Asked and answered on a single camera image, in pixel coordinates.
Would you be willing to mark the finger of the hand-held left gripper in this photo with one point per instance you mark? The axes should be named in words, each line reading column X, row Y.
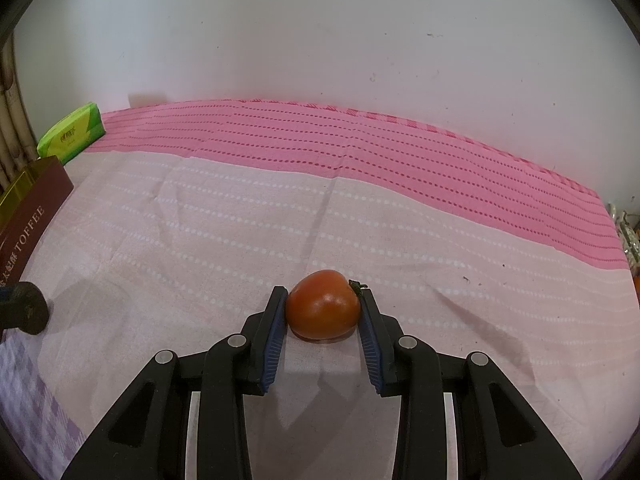
column 7, row 293

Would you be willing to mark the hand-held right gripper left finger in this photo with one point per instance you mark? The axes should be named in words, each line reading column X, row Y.
column 272, row 350

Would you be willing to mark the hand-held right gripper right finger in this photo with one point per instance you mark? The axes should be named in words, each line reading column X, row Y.
column 370, row 350

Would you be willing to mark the round dark passion fruit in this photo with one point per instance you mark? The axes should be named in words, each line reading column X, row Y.
column 32, row 316

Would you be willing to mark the small red tomato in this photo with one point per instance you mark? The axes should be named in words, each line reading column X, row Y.
column 322, row 305

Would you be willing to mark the maroon tin box gold inside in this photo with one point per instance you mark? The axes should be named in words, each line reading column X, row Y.
column 35, row 210

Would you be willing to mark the pink and purple checked tablecloth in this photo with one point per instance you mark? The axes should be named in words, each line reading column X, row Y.
column 400, row 240

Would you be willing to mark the rattan chair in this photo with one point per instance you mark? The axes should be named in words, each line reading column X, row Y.
column 12, row 125

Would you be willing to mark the green tissue pack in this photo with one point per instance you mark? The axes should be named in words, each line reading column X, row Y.
column 70, row 132

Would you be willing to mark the orange plastic packet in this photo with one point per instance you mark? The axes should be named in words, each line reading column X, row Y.
column 637, row 287

